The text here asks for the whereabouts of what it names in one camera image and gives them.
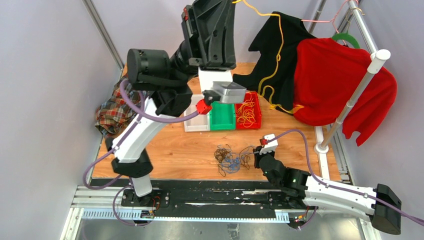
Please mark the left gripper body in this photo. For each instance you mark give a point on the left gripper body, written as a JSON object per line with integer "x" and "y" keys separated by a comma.
{"x": 196, "y": 28}

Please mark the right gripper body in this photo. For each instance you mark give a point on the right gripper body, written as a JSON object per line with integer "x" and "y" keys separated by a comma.
{"x": 259, "y": 156}

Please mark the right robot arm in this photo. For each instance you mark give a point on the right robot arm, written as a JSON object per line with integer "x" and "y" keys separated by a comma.
{"x": 378, "y": 205}

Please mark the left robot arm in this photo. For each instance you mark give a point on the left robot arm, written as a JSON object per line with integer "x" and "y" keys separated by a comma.
{"x": 179, "y": 87}

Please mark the red plastic bin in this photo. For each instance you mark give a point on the red plastic bin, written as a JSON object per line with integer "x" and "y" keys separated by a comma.
{"x": 248, "y": 114}

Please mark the green plastic bin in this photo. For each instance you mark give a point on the green plastic bin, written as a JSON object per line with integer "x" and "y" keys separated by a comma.
{"x": 222, "y": 117}

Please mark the white plastic bin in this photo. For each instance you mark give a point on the white plastic bin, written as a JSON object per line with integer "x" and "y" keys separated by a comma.
{"x": 200, "y": 123}

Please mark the black t-shirt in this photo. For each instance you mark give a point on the black t-shirt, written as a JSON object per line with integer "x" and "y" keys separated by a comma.
{"x": 273, "y": 75}

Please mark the red t-shirt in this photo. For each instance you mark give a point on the red t-shirt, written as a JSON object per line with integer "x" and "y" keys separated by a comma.
{"x": 327, "y": 74}

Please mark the pink hanger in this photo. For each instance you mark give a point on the pink hanger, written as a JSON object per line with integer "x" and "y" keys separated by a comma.
{"x": 334, "y": 13}

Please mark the plaid shirt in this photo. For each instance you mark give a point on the plaid shirt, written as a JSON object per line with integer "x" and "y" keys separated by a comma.
{"x": 114, "y": 115}

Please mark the green hanger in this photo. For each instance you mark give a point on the green hanger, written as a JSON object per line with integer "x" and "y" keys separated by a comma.
{"x": 348, "y": 38}

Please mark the white clothes rack pole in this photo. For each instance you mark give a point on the white clothes rack pole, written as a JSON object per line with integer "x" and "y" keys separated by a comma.
{"x": 378, "y": 59}

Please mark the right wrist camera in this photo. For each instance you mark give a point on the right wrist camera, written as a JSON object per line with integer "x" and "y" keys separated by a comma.
{"x": 268, "y": 144}

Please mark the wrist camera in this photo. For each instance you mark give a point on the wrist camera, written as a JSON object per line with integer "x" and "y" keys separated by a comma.
{"x": 221, "y": 83}
{"x": 268, "y": 144}

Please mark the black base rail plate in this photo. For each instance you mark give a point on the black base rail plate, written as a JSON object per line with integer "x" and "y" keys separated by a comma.
{"x": 213, "y": 199}

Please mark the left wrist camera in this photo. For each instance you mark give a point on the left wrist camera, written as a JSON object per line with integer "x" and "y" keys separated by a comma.
{"x": 221, "y": 83}

